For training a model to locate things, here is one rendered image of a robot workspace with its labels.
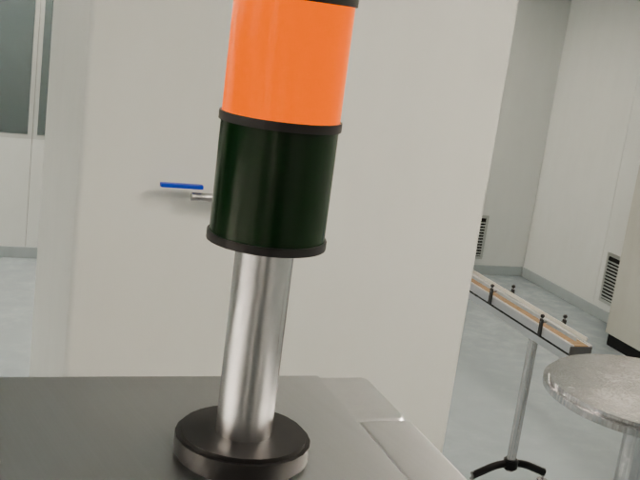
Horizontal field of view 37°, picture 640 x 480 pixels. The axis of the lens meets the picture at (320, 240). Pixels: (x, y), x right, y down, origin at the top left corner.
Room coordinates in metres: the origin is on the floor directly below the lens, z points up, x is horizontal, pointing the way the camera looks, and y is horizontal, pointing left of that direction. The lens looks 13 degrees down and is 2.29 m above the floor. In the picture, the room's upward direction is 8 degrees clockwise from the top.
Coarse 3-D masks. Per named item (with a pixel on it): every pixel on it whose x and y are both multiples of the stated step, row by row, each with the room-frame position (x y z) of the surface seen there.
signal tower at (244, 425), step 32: (320, 0) 0.38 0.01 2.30; (352, 0) 0.39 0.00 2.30; (256, 128) 0.37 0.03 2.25; (288, 128) 0.37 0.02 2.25; (320, 128) 0.38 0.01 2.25; (256, 256) 0.39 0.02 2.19; (288, 256) 0.38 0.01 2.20; (256, 288) 0.39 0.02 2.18; (288, 288) 0.39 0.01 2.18; (256, 320) 0.39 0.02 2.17; (224, 352) 0.40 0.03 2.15; (256, 352) 0.39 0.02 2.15; (224, 384) 0.39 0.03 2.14; (256, 384) 0.39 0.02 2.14; (192, 416) 0.41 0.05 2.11; (224, 416) 0.39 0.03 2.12; (256, 416) 0.39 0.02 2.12; (192, 448) 0.38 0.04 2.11; (224, 448) 0.38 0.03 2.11; (256, 448) 0.38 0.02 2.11; (288, 448) 0.39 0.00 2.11
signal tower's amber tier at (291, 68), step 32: (256, 0) 0.38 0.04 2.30; (288, 0) 0.37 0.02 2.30; (256, 32) 0.38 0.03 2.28; (288, 32) 0.37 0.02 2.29; (320, 32) 0.38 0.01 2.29; (256, 64) 0.38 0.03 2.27; (288, 64) 0.37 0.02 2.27; (320, 64) 0.38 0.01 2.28; (224, 96) 0.39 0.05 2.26; (256, 96) 0.38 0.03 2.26; (288, 96) 0.37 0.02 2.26; (320, 96) 0.38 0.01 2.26
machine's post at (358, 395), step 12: (336, 384) 0.50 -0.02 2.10; (348, 384) 0.50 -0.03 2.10; (360, 384) 0.51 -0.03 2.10; (336, 396) 0.48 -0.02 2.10; (348, 396) 0.49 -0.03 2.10; (360, 396) 0.49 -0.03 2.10; (372, 396) 0.49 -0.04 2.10; (384, 396) 0.49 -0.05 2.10; (348, 408) 0.47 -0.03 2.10; (360, 408) 0.47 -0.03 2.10; (372, 408) 0.48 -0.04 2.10; (384, 408) 0.48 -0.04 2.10; (360, 420) 0.46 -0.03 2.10; (372, 420) 0.46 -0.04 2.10; (384, 420) 0.46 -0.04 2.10; (396, 420) 0.47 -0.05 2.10
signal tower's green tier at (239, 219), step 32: (224, 128) 0.39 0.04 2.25; (224, 160) 0.38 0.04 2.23; (256, 160) 0.37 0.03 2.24; (288, 160) 0.37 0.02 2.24; (320, 160) 0.38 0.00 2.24; (224, 192) 0.38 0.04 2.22; (256, 192) 0.37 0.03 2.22; (288, 192) 0.38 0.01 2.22; (320, 192) 0.38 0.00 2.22; (224, 224) 0.38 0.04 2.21; (256, 224) 0.37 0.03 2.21; (288, 224) 0.38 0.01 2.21; (320, 224) 0.39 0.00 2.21
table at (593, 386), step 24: (576, 360) 4.24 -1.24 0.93; (600, 360) 4.28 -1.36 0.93; (624, 360) 4.33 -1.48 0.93; (552, 384) 3.92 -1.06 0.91; (576, 384) 3.91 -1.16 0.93; (600, 384) 3.95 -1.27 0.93; (624, 384) 3.99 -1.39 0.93; (576, 408) 3.70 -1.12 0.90; (600, 408) 3.66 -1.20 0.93; (624, 408) 3.70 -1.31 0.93; (624, 432) 3.55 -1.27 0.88; (624, 456) 3.92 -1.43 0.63
